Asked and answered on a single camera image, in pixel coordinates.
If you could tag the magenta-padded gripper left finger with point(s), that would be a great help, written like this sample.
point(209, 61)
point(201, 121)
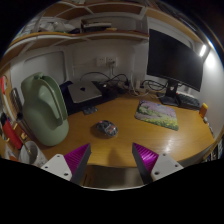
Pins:
point(60, 165)

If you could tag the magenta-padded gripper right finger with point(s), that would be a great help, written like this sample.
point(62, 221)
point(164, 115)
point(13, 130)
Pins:
point(163, 165)

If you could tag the floral print mouse pad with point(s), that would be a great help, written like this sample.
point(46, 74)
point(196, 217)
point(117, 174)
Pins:
point(156, 115)

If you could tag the white mug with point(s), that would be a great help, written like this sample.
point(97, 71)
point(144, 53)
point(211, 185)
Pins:
point(31, 155)

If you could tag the green watering can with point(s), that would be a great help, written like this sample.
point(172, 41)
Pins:
point(43, 113)

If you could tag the shelf unit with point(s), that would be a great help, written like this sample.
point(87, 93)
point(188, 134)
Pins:
point(216, 150)

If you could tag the small dark card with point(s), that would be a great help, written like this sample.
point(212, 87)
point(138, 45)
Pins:
point(90, 109)

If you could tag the orange bottle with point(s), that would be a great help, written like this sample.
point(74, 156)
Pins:
point(203, 110)

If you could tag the black keyboard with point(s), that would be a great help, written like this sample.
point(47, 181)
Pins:
point(189, 101)

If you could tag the silver mini computer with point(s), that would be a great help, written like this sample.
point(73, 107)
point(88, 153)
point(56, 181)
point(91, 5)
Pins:
point(84, 91)

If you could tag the white power strip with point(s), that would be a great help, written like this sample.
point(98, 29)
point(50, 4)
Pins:
point(137, 85)

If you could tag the black computer monitor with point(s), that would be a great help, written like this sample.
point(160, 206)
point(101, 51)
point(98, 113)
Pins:
point(173, 58)

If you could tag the bright lamp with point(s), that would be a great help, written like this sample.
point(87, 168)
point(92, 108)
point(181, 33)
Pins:
point(203, 50)

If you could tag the white wall socket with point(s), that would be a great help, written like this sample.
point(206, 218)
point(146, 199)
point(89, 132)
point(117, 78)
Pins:
point(106, 61)

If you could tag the wooden wall shelf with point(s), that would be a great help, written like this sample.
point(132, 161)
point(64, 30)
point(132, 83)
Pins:
point(83, 35)

